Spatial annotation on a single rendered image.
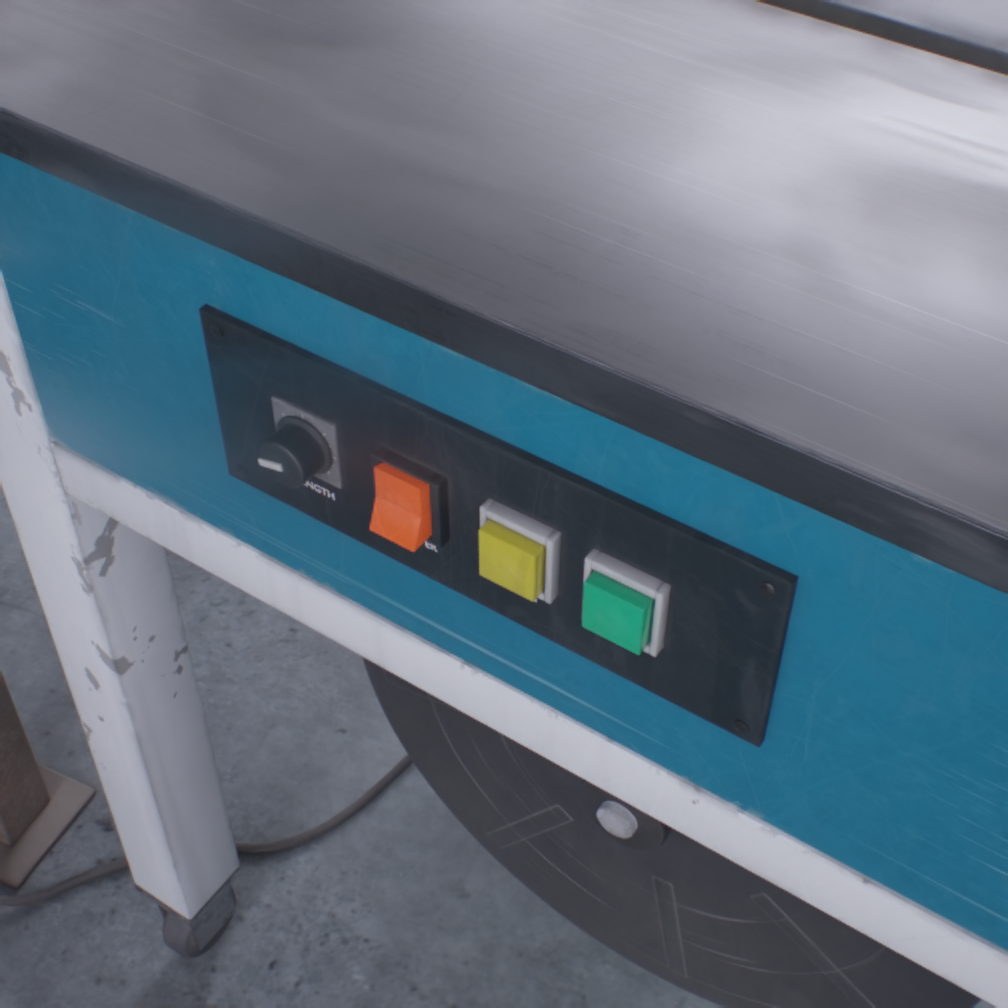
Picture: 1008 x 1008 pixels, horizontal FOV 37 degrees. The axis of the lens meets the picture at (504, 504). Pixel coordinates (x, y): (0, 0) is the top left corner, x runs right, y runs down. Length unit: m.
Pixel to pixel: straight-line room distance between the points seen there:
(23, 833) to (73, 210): 0.74
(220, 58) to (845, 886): 0.40
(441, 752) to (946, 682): 0.61
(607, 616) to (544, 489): 0.05
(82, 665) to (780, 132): 0.52
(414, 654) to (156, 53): 0.27
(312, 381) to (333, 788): 0.73
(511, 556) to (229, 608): 0.87
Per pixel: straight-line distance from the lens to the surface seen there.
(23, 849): 1.27
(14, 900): 1.24
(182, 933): 1.15
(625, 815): 0.90
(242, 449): 0.62
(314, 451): 0.57
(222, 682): 1.33
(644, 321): 0.48
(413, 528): 0.56
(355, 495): 0.59
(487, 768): 1.03
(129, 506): 0.73
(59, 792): 1.29
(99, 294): 0.64
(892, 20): 0.67
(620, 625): 0.52
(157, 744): 0.95
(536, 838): 1.06
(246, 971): 1.18
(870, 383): 0.47
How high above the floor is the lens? 1.03
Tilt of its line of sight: 45 degrees down
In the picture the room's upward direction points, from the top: straight up
